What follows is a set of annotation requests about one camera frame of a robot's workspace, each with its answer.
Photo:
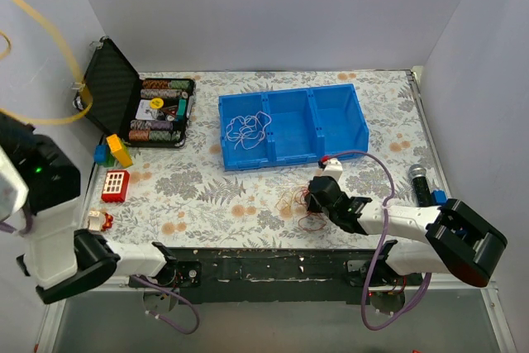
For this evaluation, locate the blue three-compartment plastic bin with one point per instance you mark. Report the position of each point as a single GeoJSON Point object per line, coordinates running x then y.
{"type": "Point", "coordinates": [294, 126]}

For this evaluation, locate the small red white toy figure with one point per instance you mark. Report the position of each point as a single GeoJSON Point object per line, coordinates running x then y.
{"type": "Point", "coordinates": [99, 221]}

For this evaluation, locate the aluminium rail frame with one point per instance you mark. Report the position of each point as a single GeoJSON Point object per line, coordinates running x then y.
{"type": "Point", "coordinates": [114, 318]}

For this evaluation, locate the black poker chip case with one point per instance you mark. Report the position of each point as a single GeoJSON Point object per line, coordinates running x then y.
{"type": "Point", "coordinates": [143, 112]}

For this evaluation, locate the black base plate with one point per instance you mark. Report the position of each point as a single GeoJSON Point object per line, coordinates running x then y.
{"type": "Point", "coordinates": [266, 275]}

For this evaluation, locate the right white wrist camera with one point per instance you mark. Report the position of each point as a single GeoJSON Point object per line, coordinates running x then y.
{"type": "Point", "coordinates": [330, 167]}

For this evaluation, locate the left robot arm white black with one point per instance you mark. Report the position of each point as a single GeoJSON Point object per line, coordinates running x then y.
{"type": "Point", "coordinates": [40, 190]}

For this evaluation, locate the black microphone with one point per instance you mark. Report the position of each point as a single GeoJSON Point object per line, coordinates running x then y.
{"type": "Point", "coordinates": [418, 177]}

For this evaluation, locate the yellow toy brick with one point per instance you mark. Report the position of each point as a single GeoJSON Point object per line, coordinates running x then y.
{"type": "Point", "coordinates": [119, 150]}

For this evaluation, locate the red white window brick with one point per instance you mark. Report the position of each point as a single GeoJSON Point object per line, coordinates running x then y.
{"type": "Point", "coordinates": [115, 186]}

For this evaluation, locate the floral patterned table mat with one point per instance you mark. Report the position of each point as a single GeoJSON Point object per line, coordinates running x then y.
{"type": "Point", "coordinates": [185, 197]}

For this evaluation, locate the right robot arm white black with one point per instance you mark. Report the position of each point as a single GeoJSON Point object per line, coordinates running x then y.
{"type": "Point", "coordinates": [448, 239]}

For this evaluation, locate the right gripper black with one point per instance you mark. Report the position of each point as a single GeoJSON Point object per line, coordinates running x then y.
{"type": "Point", "coordinates": [312, 202]}

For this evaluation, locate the blue toy brick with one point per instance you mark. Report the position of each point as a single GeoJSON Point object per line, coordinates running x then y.
{"type": "Point", "coordinates": [100, 155]}

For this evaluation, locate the small blue toy block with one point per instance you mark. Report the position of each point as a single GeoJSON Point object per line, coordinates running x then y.
{"type": "Point", "coordinates": [439, 197]}

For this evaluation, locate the green toy brick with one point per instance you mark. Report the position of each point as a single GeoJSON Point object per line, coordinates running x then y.
{"type": "Point", "coordinates": [109, 162]}

